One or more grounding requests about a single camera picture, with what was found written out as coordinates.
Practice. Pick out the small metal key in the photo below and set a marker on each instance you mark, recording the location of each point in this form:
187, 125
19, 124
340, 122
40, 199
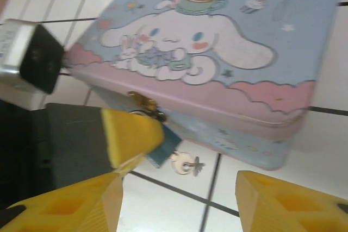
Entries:
180, 165

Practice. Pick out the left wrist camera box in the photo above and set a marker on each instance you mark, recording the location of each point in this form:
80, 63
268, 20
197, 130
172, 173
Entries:
40, 52

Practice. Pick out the pastel cartoon tin box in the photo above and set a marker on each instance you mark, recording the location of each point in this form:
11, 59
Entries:
217, 52

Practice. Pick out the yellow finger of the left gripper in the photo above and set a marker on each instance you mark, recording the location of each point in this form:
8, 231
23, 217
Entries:
122, 134

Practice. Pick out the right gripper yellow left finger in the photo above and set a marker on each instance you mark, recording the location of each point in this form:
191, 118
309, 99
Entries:
68, 210

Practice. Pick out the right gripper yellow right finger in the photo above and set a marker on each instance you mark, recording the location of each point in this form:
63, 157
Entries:
285, 210

